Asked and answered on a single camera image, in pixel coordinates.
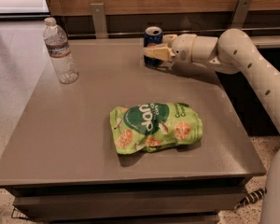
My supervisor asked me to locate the right metal bracket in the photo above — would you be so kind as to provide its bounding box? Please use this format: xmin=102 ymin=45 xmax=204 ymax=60
xmin=230 ymin=0 xmax=253 ymax=29

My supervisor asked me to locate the metal bracket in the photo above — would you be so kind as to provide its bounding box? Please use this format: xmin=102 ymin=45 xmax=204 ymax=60
xmin=230 ymin=0 xmax=253 ymax=29
xmin=91 ymin=3 xmax=108 ymax=39

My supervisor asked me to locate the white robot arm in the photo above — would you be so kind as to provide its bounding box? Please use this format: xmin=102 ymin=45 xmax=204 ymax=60
xmin=144 ymin=29 xmax=280 ymax=224

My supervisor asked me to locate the striped black white cable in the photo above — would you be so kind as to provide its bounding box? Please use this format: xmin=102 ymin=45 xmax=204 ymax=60
xmin=233 ymin=188 xmax=268 ymax=210

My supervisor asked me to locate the left metal bracket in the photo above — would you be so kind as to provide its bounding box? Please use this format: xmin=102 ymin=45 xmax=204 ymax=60
xmin=91 ymin=3 xmax=108 ymax=39

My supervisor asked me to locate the grey table cabinet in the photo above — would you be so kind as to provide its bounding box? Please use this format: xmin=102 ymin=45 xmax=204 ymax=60
xmin=0 ymin=39 xmax=265 ymax=222

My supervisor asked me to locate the blue pepsi can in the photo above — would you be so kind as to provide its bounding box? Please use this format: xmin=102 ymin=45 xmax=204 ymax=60
xmin=144 ymin=26 xmax=163 ymax=67

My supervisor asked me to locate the green snack bag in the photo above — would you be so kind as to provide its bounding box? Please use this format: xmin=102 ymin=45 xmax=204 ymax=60
xmin=110 ymin=103 xmax=203 ymax=155

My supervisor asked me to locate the clear plastic water bottle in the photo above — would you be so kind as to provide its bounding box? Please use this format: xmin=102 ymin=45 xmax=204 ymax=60
xmin=43 ymin=17 xmax=78 ymax=84

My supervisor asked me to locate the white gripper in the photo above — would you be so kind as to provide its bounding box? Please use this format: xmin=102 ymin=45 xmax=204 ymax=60
xmin=144 ymin=34 xmax=197 ymax=63

